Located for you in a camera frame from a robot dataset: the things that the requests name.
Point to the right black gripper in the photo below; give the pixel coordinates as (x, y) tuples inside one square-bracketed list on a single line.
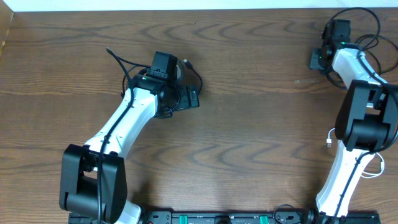
[(314, 62)]

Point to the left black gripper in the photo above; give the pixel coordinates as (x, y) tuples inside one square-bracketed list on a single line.
[(189, 97)]

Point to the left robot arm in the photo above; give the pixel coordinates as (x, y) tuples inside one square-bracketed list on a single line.
[(93, 185)]

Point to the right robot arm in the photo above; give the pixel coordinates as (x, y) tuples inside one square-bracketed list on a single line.
[(367, 120)]

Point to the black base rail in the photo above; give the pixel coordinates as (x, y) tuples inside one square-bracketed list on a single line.
[(281, 216)]

